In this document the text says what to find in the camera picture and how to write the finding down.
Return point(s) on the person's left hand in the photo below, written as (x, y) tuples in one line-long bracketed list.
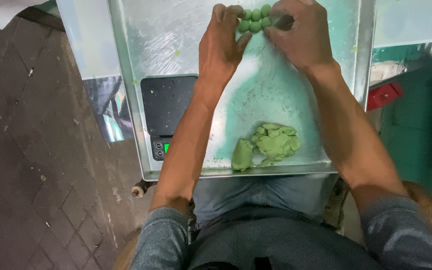
[(218, 52)]

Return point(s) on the person's right hand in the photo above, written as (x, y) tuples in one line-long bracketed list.
[(306, 37)]

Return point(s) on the large metal tray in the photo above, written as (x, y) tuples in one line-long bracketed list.
[(186, 45)]

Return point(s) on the cluster of green dough balls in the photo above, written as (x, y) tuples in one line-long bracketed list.
[(255, 20)]

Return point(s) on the black digital scale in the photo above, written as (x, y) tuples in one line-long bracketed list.
[(165, 105)]

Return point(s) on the red plastic object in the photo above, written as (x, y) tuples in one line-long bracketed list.
[(383, 95)]

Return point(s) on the small smooth green dough piece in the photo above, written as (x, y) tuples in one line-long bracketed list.
[(241, 155)]

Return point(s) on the large crumpled green dough lump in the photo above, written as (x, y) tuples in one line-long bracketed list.
[(278, 144)]

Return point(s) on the pale white board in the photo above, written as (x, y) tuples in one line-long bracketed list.
[(414, 20)]

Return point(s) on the shiny foil sheet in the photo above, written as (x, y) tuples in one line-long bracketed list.
[(111, 108)]

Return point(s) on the white plastic sheet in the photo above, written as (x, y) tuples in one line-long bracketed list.
[(88, 37)]

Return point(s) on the green cabinet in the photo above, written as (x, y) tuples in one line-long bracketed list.
[(422, 135)]

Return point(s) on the grey sweater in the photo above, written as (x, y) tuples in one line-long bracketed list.
[(276, 243)]

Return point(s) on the white cloth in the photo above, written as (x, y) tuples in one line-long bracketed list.
[(2, 9)]

